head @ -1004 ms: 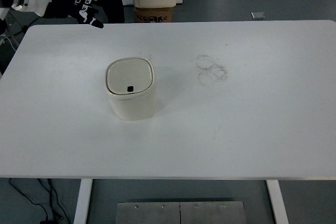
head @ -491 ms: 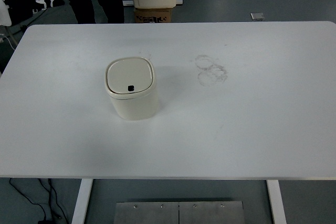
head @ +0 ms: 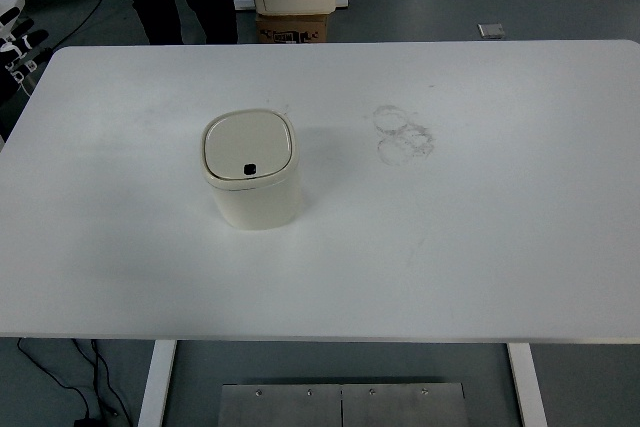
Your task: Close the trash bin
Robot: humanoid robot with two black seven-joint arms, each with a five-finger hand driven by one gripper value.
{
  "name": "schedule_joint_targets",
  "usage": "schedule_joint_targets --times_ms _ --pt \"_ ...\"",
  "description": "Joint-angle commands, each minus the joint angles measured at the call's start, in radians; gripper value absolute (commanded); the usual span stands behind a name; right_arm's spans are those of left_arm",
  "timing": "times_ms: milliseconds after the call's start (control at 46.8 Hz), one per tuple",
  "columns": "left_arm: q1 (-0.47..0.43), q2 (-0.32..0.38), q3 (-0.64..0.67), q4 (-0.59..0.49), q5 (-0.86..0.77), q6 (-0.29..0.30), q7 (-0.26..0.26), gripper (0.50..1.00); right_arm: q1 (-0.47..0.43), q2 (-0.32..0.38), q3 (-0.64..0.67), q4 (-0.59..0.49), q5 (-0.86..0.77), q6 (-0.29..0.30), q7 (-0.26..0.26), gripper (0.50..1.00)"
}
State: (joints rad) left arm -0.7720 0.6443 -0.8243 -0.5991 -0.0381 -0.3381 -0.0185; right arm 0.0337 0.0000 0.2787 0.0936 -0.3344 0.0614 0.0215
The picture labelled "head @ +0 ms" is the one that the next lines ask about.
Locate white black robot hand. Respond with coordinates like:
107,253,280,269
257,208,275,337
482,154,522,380
0,6,52,86

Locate cream lidded trash bin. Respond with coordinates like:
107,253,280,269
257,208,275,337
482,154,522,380
200,107,304,232

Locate small white side table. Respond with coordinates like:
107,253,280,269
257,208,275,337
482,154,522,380
0,0,27,43

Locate brown cardboard box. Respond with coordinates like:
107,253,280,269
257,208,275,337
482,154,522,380
254,12,330,44

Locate white stand base bar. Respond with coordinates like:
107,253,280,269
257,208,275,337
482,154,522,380
233,0,350,11

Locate white table leg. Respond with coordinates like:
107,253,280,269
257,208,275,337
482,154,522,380
136,340,178,427
506,343,549,427

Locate grey metal plate with screws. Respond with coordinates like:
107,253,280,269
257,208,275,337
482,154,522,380
218,383,469,427

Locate thin black floor cable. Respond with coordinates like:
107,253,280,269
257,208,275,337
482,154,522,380
48,0,114,51

